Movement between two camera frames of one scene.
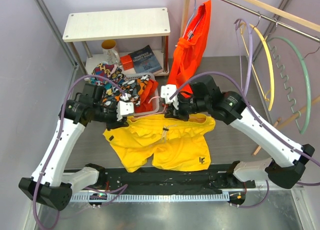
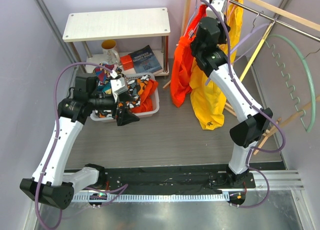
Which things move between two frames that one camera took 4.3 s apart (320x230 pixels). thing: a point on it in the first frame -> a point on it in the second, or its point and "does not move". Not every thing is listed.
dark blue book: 145,61 does not move
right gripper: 180,115 -> 223,38
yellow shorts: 174,145 -> 208,110
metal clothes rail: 260,15 does not move
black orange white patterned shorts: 132,87 does not move
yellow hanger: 265,96 -> 256,52
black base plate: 154,179 does not move
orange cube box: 127,62 does not move
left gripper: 114,124 -> 125,115
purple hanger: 237,24 -> 250,34
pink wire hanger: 152,114 -> 232,8
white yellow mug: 110,55 does not move
